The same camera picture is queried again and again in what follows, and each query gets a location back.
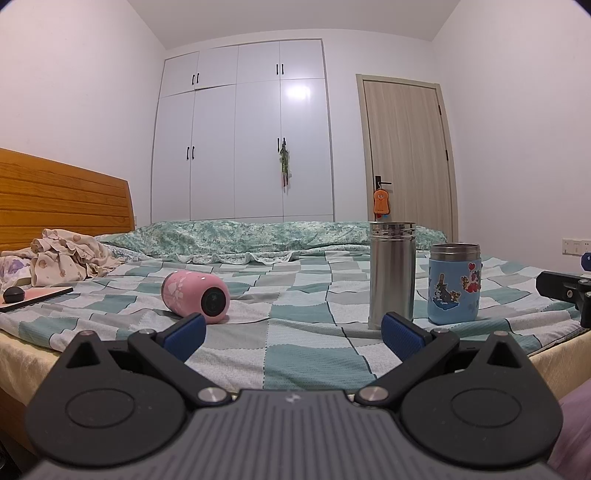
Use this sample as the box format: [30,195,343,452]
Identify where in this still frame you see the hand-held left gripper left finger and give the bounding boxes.
[60,312,234,409]

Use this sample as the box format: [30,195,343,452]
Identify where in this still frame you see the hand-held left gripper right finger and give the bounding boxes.
[353,311,532,409]

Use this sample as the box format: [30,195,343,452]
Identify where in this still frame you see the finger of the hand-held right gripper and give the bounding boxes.
[537,271,591,303]

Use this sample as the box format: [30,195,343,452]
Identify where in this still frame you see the pink cup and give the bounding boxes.
[161,271,230,325]

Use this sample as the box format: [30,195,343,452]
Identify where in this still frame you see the stainless steel thermos cup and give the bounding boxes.
[368,221,417,331]

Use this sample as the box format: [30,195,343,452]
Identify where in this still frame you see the blue cartoon cup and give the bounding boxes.
[427,243,482,326]

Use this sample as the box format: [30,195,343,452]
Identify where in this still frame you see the checked bed sheet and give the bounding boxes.
[0,248,585,391]

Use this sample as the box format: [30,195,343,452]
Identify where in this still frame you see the green floral quilt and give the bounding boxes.
[94,220,448,265]

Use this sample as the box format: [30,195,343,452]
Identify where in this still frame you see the pink cloth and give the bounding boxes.
[547,384,591,480]

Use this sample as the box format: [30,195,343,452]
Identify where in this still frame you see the orange hanging tag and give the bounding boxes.
[372,182,393,218]

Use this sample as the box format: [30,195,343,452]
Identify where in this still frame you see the crumpled cream dotted cloth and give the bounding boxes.
[30,228,126,287]

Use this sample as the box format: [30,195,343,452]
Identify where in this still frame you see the pink flat board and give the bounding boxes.
[0,285,75,314]

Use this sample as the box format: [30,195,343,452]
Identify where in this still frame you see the cream mattress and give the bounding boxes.
[0,329,63,418]

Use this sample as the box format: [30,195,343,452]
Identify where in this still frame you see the wooden bed headboard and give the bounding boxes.
[0,148,136,253]

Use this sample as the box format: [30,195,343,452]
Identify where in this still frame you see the purple print pillow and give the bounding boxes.
[0,249,37,291]

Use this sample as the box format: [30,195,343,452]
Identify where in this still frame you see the green hanging ornament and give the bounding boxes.
[277,137,293,188]

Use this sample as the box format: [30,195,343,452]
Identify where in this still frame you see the white wardrobe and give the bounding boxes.
[150,39,336,223]

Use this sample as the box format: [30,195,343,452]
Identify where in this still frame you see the light wooden door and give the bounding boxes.
[355,74,461,244]

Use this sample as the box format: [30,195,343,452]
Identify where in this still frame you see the wall socket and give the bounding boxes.
[561,237,591,257]

